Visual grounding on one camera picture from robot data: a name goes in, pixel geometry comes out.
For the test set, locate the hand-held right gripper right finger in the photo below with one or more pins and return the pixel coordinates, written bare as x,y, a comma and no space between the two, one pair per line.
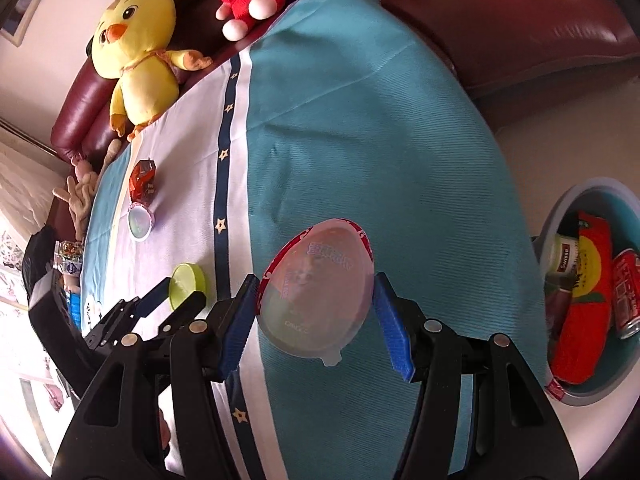
395,332

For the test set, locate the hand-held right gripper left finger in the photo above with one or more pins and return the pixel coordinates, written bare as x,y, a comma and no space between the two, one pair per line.
237,332

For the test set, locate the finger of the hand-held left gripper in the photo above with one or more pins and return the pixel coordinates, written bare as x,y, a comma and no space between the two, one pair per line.
187,307
152,297

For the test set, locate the round green lid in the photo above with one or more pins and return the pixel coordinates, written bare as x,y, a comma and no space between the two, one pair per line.
185,280

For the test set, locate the red cup with clear lid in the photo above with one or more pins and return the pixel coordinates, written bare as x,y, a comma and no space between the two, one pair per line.
315,300

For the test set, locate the red snack packet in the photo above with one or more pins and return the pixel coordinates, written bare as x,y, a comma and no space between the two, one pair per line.
585,340

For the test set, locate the grey blue plastic basin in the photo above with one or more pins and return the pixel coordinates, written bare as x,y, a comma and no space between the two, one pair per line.
607,210

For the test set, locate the small jelly cup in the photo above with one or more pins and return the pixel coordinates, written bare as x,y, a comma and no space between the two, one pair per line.
140,222

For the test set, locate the red candy wrapper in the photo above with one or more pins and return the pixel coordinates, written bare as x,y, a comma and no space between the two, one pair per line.
142,180

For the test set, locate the beige rabbit plush toy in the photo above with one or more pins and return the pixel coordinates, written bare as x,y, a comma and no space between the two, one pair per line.
82,190

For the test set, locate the teal white tablecloth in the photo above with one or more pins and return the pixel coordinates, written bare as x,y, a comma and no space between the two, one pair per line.
375,135

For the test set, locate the red drink can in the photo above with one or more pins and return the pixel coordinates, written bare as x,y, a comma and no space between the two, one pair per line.
627,295

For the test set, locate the yellow chick plush toy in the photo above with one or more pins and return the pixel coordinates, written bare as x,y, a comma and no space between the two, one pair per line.
140,60

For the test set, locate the dark red leather sofa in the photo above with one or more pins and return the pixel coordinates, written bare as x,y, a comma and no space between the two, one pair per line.
500,35

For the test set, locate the framed wall picture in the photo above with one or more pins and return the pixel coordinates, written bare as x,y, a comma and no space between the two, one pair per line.
22,15

